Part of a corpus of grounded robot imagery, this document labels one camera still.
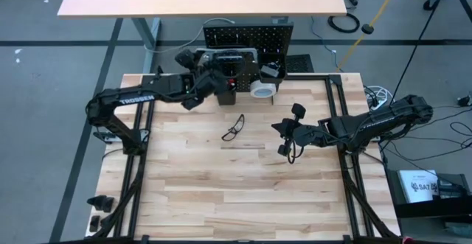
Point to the white printed booklet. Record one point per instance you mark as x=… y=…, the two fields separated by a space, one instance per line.
x=416 y=185

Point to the black round floor base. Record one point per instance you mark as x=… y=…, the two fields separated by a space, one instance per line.
x=367 y=29

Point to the black metal pegboard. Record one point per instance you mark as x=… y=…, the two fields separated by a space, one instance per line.
x=258 y=34

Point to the silver double-prong pegboard hook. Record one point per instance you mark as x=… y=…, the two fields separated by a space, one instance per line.
x=217 y=38
x=238 y=38

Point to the black aluminium table frame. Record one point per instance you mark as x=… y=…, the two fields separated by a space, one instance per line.
x=177 y=77

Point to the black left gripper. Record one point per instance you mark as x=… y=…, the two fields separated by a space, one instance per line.
x=201 y=83

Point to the black side cart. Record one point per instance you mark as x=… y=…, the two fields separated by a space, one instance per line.
x=424 y=211

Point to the short black pegboard bin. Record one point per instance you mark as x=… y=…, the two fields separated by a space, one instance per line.
x=282 y=61

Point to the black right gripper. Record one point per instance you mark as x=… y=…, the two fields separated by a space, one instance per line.
x=306 y=135

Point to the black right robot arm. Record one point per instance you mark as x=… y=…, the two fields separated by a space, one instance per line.
x=376 y=122

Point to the tall black pegboard bin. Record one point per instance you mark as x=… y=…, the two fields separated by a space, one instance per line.
x=226 y=98

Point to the black corner bracket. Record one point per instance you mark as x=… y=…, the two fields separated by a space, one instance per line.
x=101 y=204
x=95 y=223

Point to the white tape roll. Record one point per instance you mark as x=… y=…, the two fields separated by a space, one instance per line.
x=254 y=91

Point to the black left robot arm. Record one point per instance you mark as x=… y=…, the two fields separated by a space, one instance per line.
x=136 y=96

